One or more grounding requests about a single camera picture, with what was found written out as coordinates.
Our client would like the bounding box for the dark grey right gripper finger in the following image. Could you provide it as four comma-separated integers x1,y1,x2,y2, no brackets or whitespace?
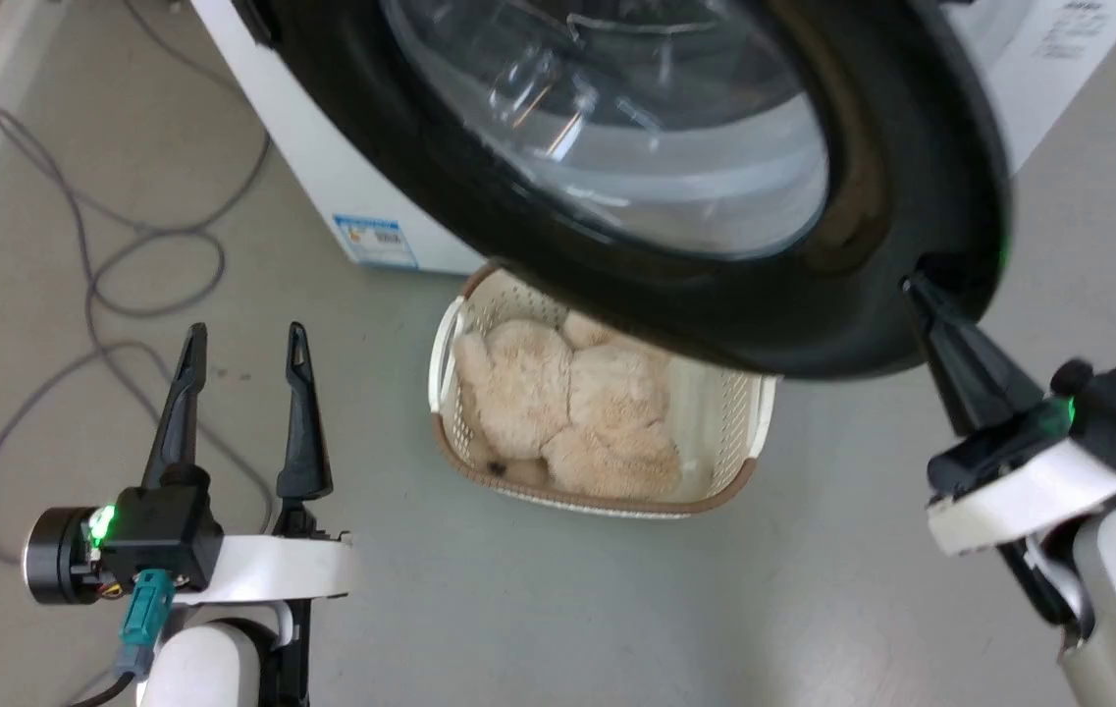
901,273,1046,439

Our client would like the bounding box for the white washing machine body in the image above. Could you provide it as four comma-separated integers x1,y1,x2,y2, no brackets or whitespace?
189,0,1116,276

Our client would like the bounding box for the grey floor cable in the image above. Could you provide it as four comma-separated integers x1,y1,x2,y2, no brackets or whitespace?
0,0,275,568

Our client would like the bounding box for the white brown-rimmed laundry basket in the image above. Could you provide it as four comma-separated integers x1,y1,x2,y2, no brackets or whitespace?
427,262,780,520

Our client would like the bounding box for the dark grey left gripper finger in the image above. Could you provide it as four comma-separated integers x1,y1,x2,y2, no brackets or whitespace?
275,321,335,537
140,322,211,492

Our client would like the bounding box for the blue energy label sticker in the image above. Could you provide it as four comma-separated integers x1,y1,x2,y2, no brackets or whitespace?
332,213,420,271

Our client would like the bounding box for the black round glass washer door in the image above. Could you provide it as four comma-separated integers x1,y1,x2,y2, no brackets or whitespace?
234,0,1015,382

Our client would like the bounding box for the beige plush teddy bear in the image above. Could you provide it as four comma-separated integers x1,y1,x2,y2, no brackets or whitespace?
452,311,685,499

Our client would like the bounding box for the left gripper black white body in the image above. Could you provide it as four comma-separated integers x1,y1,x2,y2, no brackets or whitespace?
24,462,355,607

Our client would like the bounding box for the left teal-plug black cable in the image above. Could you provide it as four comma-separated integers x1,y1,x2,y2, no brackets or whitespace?
67,569,177,707

